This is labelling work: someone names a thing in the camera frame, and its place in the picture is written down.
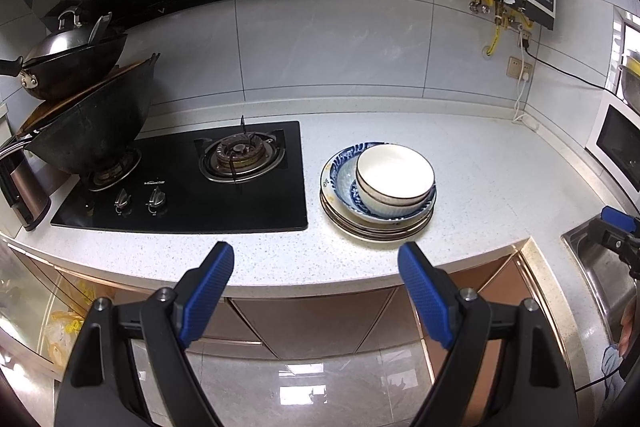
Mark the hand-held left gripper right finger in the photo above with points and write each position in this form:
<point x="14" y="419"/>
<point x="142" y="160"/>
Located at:
<point x="425" y="297"/>

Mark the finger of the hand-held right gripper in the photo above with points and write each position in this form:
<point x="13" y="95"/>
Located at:
<point x="617" y="219"/>

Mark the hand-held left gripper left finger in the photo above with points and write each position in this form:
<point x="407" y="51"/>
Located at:
<point x="205" y="292"/>

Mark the blue patterned bowl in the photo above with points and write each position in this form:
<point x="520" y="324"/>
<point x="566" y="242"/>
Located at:
<point x="345" y="187"/>

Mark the striped rim patterned plate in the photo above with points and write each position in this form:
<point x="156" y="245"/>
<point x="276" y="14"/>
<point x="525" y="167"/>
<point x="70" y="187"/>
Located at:
<point x="327" y="179"/>

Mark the person's right hand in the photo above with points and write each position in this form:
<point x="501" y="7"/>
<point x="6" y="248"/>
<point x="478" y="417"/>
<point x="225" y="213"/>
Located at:
<point x="625" y="329"/>

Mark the steel sink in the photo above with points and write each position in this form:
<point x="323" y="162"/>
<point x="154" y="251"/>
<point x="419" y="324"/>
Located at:
<point x="595" y="272"/>

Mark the white microwave oven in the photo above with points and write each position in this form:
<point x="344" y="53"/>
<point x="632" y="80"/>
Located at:
<point x="620" y="142"/>

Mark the metal stove knob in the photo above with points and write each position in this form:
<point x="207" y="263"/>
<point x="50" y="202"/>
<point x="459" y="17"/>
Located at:
<point x="156" y="201"/>
<point x="123" y="201"/>

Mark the black glass gas stove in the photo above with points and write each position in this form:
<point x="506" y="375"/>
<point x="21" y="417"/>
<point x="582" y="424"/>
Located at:
<point x="265" y="207"/>

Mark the yellow plastic bag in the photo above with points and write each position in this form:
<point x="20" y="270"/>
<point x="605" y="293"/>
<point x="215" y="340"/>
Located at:
<point x="65" y="322"/>

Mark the bare gas burner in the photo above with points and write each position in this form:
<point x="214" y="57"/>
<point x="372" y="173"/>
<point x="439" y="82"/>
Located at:
<point x="240" y="152"/>

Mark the gas burner under wok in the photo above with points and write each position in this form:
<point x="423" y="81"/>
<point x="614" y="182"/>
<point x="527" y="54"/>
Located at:
<point x="112" y="172"/>

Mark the light blue cloth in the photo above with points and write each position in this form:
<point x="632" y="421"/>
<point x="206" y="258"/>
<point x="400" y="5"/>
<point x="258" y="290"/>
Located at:
<point x="612" y="372"/>

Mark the yellow basin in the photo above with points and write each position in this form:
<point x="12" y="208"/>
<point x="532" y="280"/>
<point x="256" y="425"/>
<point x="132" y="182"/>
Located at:
<point x="634" y="66"/>

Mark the window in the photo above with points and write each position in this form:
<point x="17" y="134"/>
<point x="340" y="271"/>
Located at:
<point x="620" y="37"/>

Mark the large black wok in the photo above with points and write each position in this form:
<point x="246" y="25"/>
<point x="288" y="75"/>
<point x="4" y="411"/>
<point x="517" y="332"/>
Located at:
<point x="90" y="132"/>

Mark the brown black kitchen appliance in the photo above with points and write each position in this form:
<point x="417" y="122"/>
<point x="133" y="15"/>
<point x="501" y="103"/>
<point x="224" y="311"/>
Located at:
<point x="27" y="192"/>

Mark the brass pipe fittings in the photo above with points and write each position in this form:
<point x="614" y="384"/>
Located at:
<point x="505" y="14"/>

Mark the wooden wok lid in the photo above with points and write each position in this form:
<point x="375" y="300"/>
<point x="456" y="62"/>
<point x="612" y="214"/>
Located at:
<point x="100" y="82"/>

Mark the small black wok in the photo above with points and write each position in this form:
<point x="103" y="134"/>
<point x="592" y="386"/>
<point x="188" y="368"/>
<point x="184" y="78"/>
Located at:
<point x="80" y="67"/>

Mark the metal spatula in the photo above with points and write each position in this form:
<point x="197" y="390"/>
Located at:
<point x="100" y="27"/>

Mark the steel wok lid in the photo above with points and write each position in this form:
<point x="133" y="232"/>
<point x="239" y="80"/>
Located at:
<point x="60" y="42"/>

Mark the beige wall socket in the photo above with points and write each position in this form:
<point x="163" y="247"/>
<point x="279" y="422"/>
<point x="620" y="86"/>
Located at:
<point x="517" y="68"/>

